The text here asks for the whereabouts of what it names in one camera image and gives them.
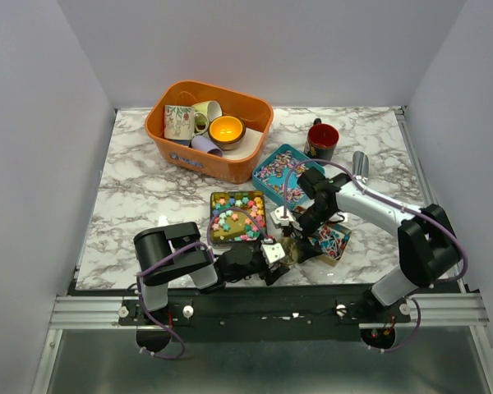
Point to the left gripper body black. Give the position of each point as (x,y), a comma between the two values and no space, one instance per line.
(269,277)

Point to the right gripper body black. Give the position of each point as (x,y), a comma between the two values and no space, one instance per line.
(310,221)

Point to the gold round lid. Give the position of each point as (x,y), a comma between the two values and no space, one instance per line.
(291,250)

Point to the teal tin swirl lollipops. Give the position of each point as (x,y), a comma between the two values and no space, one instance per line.
(271,174)

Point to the gold tin star candies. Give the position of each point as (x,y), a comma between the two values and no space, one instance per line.
(237,216)

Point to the metal scoop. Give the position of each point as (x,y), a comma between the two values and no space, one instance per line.
(360,165)

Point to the gold tin round lollipops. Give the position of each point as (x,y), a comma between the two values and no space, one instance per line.
(332,238)

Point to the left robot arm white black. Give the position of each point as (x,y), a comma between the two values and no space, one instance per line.
(168,253)

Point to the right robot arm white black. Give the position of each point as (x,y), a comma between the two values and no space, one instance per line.
(427,245)

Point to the black red skull mug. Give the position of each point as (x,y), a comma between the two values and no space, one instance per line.
(321,140)

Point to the yellow inside dark cup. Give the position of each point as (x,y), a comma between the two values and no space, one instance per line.
(227,132)

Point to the orange plastic bin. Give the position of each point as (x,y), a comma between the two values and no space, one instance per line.
(256,114)

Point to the lavender cup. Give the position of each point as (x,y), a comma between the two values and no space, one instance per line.
(205,145)

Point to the pale green mug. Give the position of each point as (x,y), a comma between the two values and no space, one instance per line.
(205,113)

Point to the illustrated white mug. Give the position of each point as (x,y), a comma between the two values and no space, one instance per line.
(179,122)

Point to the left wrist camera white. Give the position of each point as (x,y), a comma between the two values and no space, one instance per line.
(272,253)

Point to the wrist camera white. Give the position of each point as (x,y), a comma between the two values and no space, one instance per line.
(283,217)
(272,253)

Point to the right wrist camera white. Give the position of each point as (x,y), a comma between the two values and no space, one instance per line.
(283,217)

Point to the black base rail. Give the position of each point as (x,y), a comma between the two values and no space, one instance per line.
(254,314)

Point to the right aluminium frame rail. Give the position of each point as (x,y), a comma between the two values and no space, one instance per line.
(452,310)

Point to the aluminium frame rail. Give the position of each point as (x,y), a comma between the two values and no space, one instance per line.
(85,313)
(452,310)

